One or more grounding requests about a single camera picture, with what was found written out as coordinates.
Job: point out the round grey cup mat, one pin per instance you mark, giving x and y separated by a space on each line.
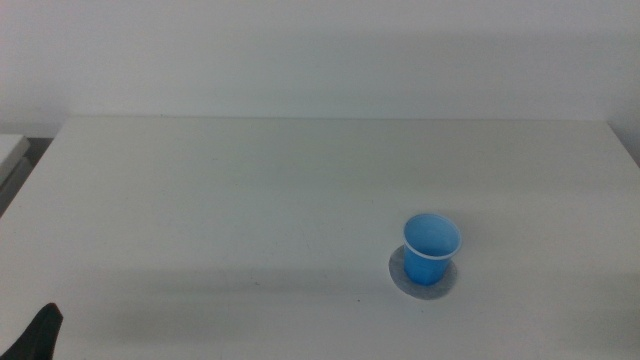
446 287

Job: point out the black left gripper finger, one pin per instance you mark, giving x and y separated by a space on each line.
35 340

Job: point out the blue plastic cup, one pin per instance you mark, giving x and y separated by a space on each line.
425 267

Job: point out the white side table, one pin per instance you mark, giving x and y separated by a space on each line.
9 150

